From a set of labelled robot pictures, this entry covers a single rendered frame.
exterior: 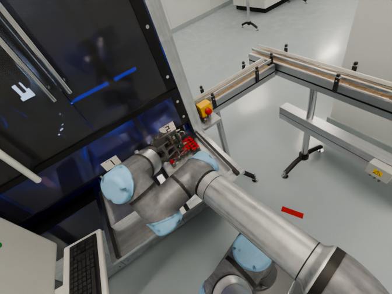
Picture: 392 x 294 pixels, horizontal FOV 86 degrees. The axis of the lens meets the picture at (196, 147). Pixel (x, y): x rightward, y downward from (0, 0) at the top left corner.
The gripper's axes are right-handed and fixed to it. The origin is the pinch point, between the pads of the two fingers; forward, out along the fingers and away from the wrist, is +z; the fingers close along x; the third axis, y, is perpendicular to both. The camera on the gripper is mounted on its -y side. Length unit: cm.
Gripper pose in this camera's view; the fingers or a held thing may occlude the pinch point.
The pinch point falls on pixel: (175, 138)
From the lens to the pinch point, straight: 76.4
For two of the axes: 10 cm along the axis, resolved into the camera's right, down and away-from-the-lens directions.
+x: -4.8, -8.6, -1.7
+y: 8.1, -3.6, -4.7
